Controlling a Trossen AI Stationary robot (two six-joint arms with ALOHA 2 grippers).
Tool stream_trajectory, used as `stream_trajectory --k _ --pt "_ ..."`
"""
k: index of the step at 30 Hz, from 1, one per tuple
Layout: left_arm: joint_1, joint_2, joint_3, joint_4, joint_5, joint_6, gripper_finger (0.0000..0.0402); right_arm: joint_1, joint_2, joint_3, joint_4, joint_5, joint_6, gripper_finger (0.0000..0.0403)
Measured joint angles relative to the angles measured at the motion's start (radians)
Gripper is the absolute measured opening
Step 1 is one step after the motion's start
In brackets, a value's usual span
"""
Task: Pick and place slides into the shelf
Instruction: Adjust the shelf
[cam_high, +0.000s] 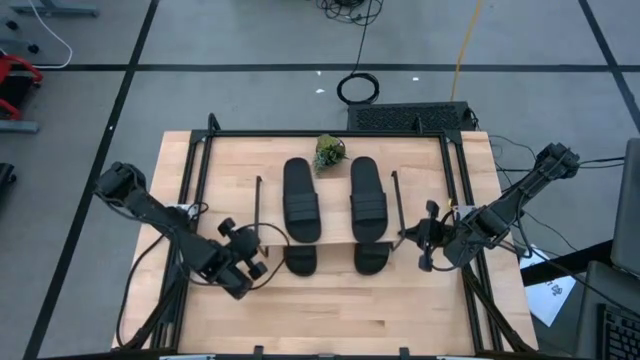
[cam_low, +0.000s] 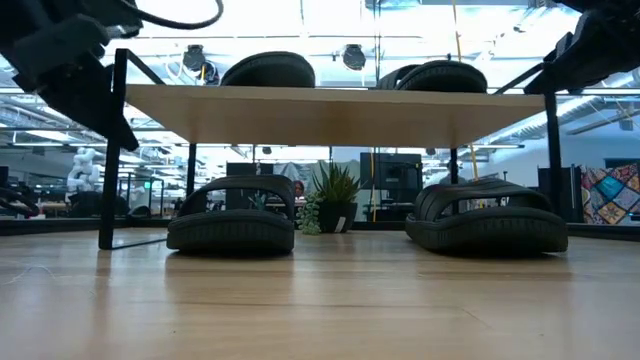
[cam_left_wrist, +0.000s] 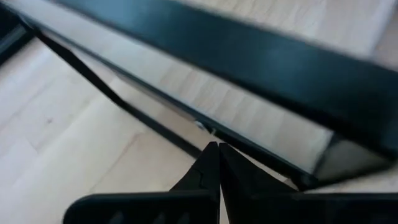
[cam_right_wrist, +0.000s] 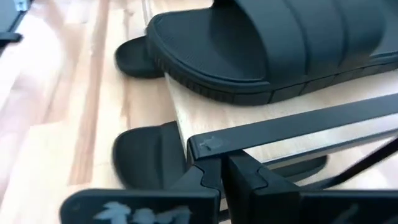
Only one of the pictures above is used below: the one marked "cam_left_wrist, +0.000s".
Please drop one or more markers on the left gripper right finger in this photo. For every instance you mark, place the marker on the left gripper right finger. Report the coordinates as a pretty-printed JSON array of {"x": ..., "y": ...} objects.
[{"x": 242, "y": 180}]

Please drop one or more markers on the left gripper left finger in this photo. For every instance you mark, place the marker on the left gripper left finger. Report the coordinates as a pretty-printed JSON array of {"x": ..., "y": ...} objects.
[{"x": 205, "y": 174}]

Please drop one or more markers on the wooden shelf with black frame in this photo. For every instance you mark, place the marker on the wooden shelf with black frame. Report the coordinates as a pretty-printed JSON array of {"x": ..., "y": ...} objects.
[{"x": 280, "y": 68}]

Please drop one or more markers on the black aluminium table frame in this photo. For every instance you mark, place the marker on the black aluminium table frame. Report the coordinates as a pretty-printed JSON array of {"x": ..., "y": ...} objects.
[{"x": 9, "y": 40}]

